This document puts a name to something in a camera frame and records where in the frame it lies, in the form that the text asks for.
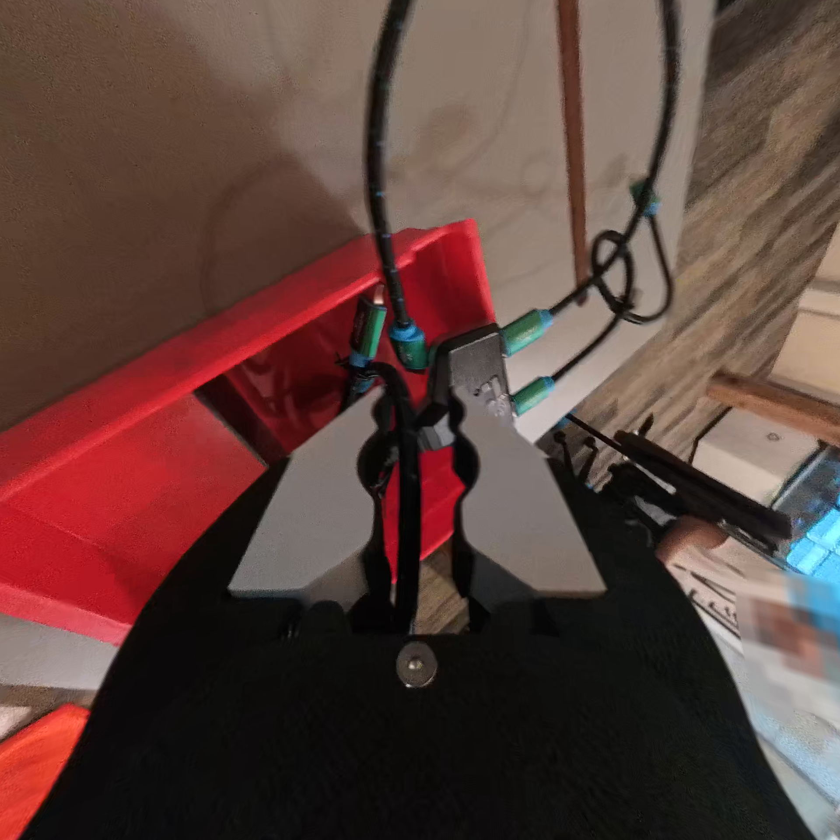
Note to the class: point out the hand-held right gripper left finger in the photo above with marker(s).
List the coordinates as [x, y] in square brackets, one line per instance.
[308, 525]

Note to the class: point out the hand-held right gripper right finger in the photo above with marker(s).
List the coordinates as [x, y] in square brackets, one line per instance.
[525, 525]

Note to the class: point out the red plastic bin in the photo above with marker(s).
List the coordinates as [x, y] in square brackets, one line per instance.
[131, 472]

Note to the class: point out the black office chair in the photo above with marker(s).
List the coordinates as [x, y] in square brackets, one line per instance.
[709, 492]

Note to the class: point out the red plastic object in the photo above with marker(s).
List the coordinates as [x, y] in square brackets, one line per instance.
[33, 768]

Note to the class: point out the wooden post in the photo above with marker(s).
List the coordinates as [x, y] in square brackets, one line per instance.
[774, 401]

